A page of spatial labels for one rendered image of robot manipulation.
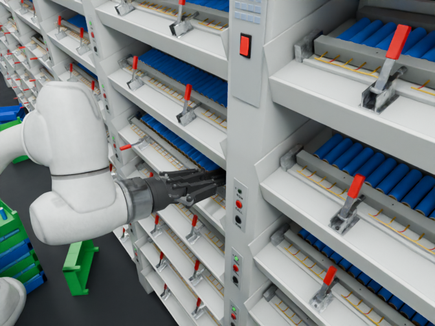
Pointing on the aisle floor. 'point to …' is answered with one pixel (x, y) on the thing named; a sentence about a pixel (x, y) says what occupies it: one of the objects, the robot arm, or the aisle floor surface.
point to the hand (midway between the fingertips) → (219, 177)
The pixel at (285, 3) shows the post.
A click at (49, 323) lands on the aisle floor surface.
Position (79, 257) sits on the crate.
